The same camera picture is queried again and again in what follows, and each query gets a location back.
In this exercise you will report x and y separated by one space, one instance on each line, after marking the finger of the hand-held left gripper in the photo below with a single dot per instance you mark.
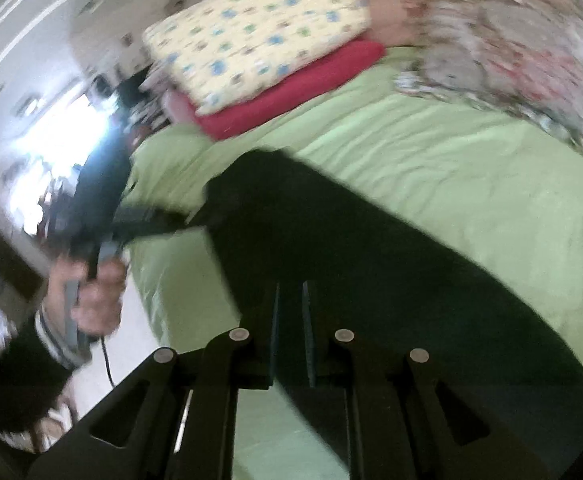
146 220

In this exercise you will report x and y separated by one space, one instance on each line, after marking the green bed sheet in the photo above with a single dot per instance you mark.
446 170

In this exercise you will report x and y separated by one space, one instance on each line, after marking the person's left forearm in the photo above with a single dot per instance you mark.
16 375

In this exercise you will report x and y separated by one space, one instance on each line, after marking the yellow animal-print folded quilt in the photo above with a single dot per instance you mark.
251 35

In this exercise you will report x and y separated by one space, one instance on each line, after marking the pale pink cloth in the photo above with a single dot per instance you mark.
179 110

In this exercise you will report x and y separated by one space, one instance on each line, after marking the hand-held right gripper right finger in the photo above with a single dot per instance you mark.
309 330

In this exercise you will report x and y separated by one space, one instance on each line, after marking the black pants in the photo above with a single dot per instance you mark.
396 270

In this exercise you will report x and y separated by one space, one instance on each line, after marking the bright window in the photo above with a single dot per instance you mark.
66 130

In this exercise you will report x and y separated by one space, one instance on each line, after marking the red folded blanket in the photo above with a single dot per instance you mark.
291 90

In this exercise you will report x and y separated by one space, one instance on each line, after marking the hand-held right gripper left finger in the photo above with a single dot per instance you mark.
273 330

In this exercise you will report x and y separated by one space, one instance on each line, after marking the floral ruffled pillow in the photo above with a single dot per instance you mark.
516 55

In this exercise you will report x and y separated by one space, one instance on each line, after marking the person's left hand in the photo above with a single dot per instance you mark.
91 305

